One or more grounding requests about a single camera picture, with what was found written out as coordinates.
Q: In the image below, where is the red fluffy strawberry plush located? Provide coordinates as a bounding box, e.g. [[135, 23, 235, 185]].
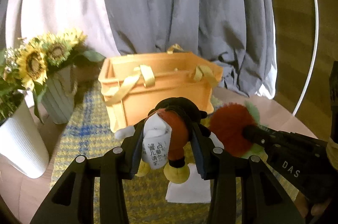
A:
[[209, 101, 263, 158]]

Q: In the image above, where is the Mickey Mouse plush toy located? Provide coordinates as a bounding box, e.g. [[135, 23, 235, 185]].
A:
[[114, 96, 225, 185]]

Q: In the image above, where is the person's right hand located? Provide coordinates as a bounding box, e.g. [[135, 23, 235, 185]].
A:
[[294, 192, 331, 218]]

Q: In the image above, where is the white ribbed plant pot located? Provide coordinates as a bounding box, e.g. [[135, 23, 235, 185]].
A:
[[1, 101, 49, 179]]

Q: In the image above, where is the grey-green ribbed vase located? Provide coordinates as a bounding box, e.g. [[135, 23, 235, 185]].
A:
[[42, 65, 77, 125]]

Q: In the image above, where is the green leafy potted plant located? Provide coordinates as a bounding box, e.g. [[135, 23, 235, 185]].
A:
[[1, 49, 25, 125]]

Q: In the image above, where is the white arched floor lamp tube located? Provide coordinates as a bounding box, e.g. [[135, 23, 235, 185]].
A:
[[292, 0, 320, 117]]

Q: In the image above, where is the orange plastic storage basket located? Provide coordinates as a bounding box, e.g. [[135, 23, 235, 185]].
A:
[[98, 45, 223, 133]]

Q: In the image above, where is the grey curtain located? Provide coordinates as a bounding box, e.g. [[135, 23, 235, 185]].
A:
[[104, 0, 277, 99]]

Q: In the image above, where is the artificial sunflower bouquet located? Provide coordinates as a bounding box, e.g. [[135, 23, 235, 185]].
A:
[[17, 29, 104, 119]]

